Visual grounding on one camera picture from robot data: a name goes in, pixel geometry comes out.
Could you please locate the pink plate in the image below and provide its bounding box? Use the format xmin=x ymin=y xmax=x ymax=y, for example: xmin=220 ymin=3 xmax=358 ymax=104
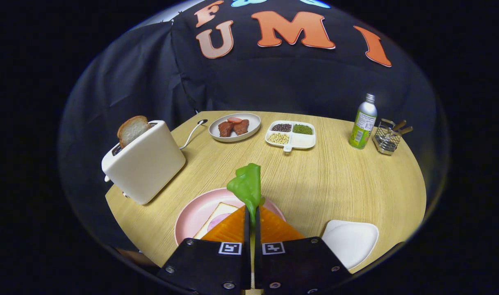
xmin=175 ymin=188 xmax=287 ymax=246

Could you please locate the white bread slice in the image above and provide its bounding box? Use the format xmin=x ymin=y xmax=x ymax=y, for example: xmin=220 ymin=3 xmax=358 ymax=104
xmin=193 ymin=202 xmax=239 ymax=239

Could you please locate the white triangular plate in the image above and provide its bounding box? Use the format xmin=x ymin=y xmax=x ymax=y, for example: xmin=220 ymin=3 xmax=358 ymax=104
xmin=321 ymin=220 xmax=379 ymax=270

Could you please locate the white round plate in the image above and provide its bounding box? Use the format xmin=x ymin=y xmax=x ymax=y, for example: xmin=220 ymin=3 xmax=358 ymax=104
xmin=209 ymin=113 xmax=261 ymax=143

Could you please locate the toasted bread slice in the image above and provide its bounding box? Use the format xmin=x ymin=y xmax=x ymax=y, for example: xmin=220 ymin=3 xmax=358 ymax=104
xmin=117 ymin=116 xmax=151 ymax=149

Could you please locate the white toaster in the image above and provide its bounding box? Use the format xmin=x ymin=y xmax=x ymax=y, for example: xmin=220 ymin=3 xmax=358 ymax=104
xmin=101 ymin=120 xmax=187 ymax=205

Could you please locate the black backdrop cloth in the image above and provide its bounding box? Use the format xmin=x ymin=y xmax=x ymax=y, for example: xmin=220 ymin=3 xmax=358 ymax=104
xmin=59 ymin=0 xmax=438 ymax=250

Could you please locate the wire cutlery holder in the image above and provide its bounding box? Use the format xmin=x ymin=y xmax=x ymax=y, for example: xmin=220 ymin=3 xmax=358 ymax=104
xmin=372 ymin=119 xmax=402 ymax=156

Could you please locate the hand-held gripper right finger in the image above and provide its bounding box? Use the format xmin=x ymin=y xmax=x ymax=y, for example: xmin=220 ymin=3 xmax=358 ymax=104
xmin=253 ymin=205 xmax=352 ymax=295

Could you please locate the white divided dish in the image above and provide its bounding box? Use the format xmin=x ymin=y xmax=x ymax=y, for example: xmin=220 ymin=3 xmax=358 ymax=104
xmin=265 ymin=120 xmax=316 ymax=152

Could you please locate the white toaster cable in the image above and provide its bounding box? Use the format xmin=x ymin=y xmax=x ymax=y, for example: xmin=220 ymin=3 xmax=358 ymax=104
xmin=179 ymin=119 xmax=208 ymax=150

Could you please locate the pink ham slice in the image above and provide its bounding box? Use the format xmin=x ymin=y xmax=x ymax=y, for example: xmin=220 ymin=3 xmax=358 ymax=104
xmin=207 ymin=213 xmax=232 ymax=232

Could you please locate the green lettuce leaf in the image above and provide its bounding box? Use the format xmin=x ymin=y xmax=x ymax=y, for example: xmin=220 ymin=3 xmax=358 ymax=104
xmin=227 ymin=163 xmax=266 ymax=226

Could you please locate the green label metal bottle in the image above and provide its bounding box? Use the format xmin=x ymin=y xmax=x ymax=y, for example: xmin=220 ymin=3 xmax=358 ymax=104
xmin=349 ymin=93 xmax=378 ymax=150

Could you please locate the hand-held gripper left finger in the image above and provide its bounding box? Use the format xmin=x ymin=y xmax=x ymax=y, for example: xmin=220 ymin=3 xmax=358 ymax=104
xmin=157 ymin=205 xmax=252 ymax=295

